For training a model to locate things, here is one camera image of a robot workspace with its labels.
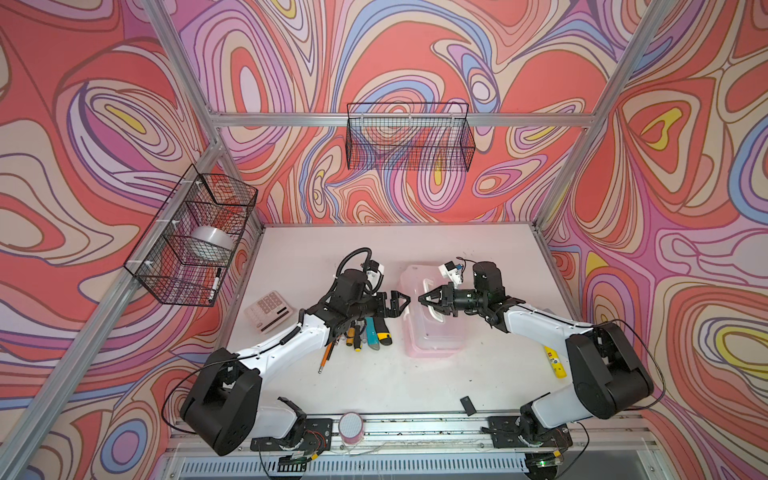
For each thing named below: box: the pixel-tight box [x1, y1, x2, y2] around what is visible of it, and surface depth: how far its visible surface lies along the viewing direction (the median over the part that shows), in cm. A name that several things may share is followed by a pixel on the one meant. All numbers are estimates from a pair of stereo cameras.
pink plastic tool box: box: [402, 264, 468, 359], surface depth 82 cm
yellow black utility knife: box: [374, 317, 393, 346], surface depth 92 cm
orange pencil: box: [318, 341, 336, 374], surface depth 88 cm
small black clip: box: [460, 396, 477, 416], surface depth 80 cm
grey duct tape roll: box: [190, 226, 234, 262], surface depth 74 cm
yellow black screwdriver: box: [354, 325, 362, 352], surface depth 90 cm
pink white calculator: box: [244, 290, 293, 334], surface depth 96 cm
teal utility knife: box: [365, 317, 380, 351], surface depth 91 cm
